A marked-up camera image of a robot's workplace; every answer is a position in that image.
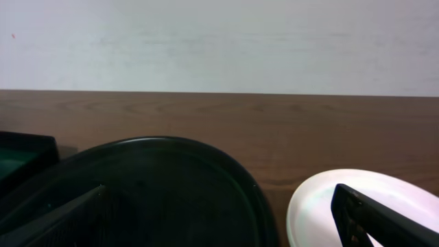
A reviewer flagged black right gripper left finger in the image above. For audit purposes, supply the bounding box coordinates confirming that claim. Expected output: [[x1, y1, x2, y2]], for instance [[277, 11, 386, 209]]
[[1, 185, 113, 247]]

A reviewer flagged dark green rectangular tray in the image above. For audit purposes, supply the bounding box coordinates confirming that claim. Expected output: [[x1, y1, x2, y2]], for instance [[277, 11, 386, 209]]
[[1, 131, 60, 197]]

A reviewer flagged round black tray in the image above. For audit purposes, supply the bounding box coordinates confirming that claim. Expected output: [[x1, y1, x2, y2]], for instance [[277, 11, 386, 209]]
[[1, 137, 279, 246]]

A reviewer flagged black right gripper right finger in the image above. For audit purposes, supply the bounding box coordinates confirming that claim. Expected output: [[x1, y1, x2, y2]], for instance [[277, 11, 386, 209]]
[[331, 184, 438, 247]]

